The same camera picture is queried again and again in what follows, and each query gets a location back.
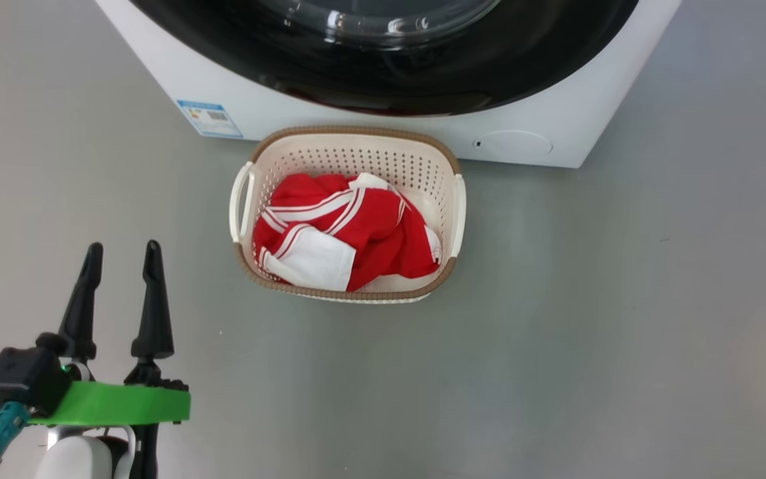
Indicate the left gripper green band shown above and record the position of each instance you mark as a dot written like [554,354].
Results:
[110,402]

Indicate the red white-striped garment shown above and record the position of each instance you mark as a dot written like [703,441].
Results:
[320,206]

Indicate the black-rimmed glass washer door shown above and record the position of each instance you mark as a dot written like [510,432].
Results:
[423,73]

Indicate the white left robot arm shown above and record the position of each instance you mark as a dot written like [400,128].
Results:
[74,459]

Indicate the white front-load washing machine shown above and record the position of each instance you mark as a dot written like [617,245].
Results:
[290,113]

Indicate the cream perforated laundry basket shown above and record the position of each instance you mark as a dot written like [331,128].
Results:
[356,156]

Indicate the blue energy label sticker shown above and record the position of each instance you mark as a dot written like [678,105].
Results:
[210,120]

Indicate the round drain filter cover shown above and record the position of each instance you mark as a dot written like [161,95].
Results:
[516,145]

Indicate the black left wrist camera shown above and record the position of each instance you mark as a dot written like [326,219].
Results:
[24,376]

